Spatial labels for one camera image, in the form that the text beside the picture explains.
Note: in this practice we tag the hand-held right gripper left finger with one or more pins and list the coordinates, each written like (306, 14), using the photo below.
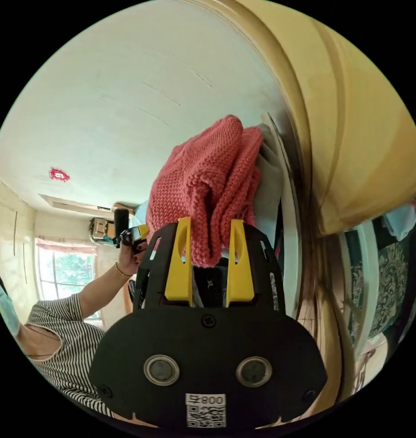
(178, 273)

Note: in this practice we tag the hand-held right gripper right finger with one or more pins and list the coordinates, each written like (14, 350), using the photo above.
(241, 280)

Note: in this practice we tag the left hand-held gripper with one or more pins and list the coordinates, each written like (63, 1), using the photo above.
(130, 236)

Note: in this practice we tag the pink knitted sweater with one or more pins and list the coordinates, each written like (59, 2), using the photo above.
(201, 178)

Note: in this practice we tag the person's left forearm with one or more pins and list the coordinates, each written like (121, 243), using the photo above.
(100, 291)

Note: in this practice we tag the person's left hand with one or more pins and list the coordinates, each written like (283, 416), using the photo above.
(128, 259)

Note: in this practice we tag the pink curtain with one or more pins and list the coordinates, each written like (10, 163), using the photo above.
(66, 245)

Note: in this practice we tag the window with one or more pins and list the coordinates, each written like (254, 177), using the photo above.
(66, 272)

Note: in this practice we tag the pile of clothes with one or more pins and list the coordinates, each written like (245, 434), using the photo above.
(270, 191)

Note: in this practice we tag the person's body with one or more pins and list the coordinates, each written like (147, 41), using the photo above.
(67, 345)

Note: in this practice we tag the yellow wooden cupboard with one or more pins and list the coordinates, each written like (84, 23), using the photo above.
(365, 137)

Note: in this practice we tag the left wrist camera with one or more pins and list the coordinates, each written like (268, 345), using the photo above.
(121, 220)

